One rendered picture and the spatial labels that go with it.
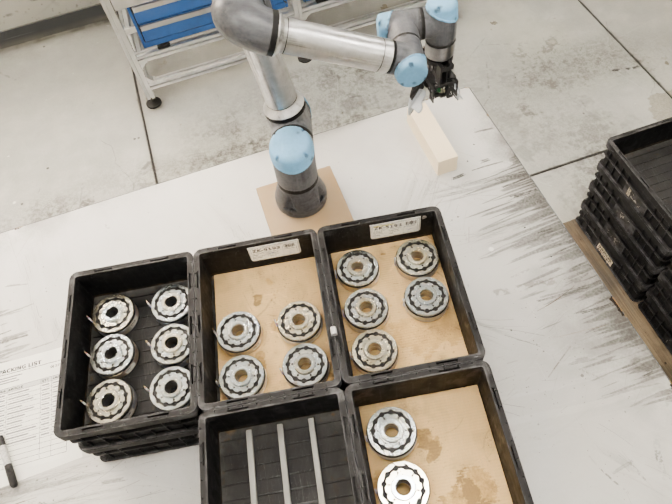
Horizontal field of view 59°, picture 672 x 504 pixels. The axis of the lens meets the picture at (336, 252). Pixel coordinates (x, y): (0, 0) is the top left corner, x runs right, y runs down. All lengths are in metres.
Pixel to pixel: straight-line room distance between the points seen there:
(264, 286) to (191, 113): 1.83
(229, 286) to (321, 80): 1.87
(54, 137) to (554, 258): 2.55
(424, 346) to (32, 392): 1.00
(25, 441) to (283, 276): 0.74
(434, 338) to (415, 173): 0.61
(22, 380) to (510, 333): 1.25
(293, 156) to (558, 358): 0.82
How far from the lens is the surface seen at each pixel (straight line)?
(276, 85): 1.57
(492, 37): 3.40
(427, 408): 1.32
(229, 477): 1.33
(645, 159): 2.26
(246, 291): 1.48
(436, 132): 1.83
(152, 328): 1.51
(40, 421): 1.69
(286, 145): 1.57
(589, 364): 1.56
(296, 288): 1.46
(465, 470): 1.29
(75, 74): 3.71
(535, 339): 1.55
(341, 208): 1.70
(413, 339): 1.38
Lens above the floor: 2.09
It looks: 57 degrees down
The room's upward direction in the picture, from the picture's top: 10 degrees counter-clockwise
